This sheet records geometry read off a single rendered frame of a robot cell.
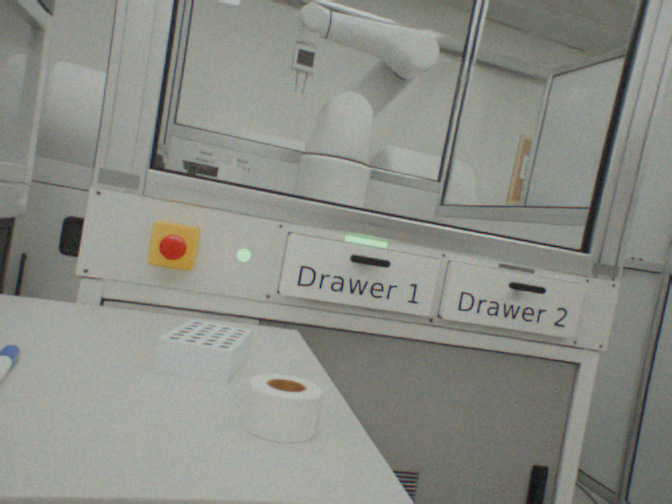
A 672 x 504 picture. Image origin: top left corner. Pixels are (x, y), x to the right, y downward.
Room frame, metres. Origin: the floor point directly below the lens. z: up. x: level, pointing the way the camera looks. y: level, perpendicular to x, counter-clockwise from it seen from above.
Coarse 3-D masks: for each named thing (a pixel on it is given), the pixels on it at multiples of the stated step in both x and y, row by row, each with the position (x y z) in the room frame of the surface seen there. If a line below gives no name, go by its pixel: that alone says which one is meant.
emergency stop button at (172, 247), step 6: (162, 240) 0.86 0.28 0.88; (168, 240) 0.86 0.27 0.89; (174, 240) 0.86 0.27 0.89; (180, 240) 0.87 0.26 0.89; (162, 246) 0.86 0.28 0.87; (168, 246) 0.86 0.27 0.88; (174, 246) 0.86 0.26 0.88; (180, 246) 0.87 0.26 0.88; (162, 252) 0.86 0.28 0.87; (168, 252) 0.86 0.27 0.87; (174, 252) 0.86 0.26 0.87; (180, 252) 0.87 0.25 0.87; (168, 258) 0.87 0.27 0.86; (174, 258) 0.87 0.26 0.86; (180, 258) 0.87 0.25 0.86
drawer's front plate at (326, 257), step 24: (288, 240) 0.97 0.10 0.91; (312, 240) 0.97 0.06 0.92; (288, 264) 0.97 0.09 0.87; (312, 264) 0.98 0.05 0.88; (336, 264) 0.99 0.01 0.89; (360, 264) 1.00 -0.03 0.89; (408, 264) 1.02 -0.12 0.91; (432, 264) 1.03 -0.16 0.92; (288, 288) 0.97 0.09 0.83; (312, 288) 0.98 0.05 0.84; (336, 288) 0.99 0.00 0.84; (384, 288) 1.01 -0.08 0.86; (408, 288) 1.02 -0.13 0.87; (432, 288) 1.04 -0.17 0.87; (408, 312) 1.03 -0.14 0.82
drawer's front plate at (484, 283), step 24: (456, 264) 1.05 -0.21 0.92; (456, 288) 1.05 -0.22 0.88; (480, 288) 1.06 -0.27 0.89; (504, 288) 1.07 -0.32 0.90; (552, 288) 1.10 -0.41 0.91; (576, 288) 1.11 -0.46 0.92; (456, 312) 1.05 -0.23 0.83; (480, 312) 1.06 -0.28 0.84; (504, 312) 1.08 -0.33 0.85; (528, 312) 1.09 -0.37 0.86; (552, 312) 1.10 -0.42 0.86; (576, 312) 1.12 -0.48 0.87
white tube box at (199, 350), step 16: (192, 320) 0.73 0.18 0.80; (176, 336) 0.63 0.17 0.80; (192, 336) 0.65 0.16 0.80; (208, 336) 0.66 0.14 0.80; (224, 336) 0.67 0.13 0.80; (240, 336) 0.69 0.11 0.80; (160, 352) 0.61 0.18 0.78; (176, 352) 0.61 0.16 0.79; (192, 352) 0.61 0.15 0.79; (208, 352) 0.61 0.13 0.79; (224, 352) 0.61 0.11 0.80; (240, 352) 0.67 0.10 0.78; (160, 368) 0.61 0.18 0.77; (176, 368) 0.61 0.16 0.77; (192, 368) 0.61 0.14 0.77; (208, 368) 0.61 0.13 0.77; (224, 368) 0.61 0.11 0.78
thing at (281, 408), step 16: (256, 384) 0.50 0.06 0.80; (272, 384) 0.53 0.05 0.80; (288, 384) 0.53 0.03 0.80; (304, 384) 0.53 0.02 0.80; (256, 400) 0.49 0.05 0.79; (272, 400) 0.48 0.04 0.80; (288, 400) 0.48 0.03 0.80; (304, 400) 0.49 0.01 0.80; (320, 400) 0.51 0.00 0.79; (256, 416) 0.49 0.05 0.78; (272, 416) 0.48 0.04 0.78; (288, 416) 0.48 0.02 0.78; (304, 416) 0.49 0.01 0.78; (256, 432) 0.49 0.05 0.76; (272, 432) 0.48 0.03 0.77; (288, 432) 0.48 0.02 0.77; (304, 432) 0.49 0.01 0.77
